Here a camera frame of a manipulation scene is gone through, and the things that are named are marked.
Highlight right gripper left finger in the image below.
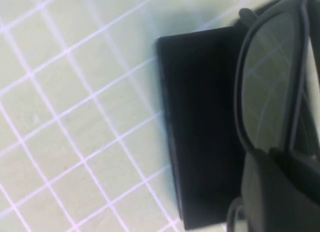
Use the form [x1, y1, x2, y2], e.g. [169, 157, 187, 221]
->
[241, 149, 320, 232]

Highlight black printed glasses case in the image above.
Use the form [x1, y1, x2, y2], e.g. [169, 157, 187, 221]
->
[155, 24, 253, 230]

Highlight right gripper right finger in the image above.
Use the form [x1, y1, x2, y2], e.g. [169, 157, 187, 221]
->
[268, 146, 320, 192]

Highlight black framed glasses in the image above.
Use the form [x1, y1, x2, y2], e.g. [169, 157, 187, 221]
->
[226, 0, 320, 232]

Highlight green checked tablecloth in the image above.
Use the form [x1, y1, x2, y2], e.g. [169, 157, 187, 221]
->
[0, 0, 320, 232]

